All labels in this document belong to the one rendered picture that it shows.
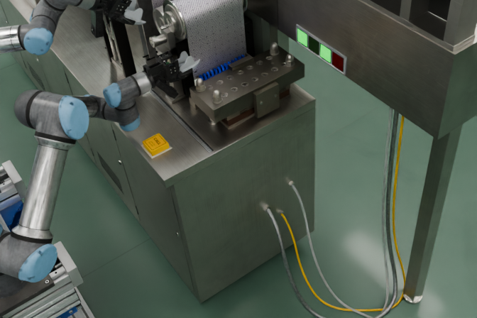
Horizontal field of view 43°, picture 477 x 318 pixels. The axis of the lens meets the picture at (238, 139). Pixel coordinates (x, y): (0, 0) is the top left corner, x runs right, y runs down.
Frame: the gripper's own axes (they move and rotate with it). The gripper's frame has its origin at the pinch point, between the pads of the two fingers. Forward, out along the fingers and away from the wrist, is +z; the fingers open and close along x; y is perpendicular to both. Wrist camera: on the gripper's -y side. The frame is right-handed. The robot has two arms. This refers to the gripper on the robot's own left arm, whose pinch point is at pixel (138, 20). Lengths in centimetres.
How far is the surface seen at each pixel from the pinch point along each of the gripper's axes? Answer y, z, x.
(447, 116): 40, 41, -87
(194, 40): 3.0, 18.0, -9.2
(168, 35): -1.2, 12.4, -2.6
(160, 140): -30.1, 15.1, -25.3
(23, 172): -146, 43, 77
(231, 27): 11.6, 31.0, -7.5
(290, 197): -38, 81, -42
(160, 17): -0.9, 14.6, 9.5
